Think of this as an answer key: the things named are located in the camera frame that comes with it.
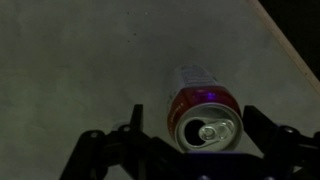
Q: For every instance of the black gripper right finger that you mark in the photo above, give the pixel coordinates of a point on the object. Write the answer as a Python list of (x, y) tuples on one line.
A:
[(261, 130)]

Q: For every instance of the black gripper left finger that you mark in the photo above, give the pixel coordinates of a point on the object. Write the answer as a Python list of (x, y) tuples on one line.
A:
[(136, 121)]

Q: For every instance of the red and silver drink can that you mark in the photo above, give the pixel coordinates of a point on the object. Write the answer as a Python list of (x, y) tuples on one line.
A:
[(202, 113)]

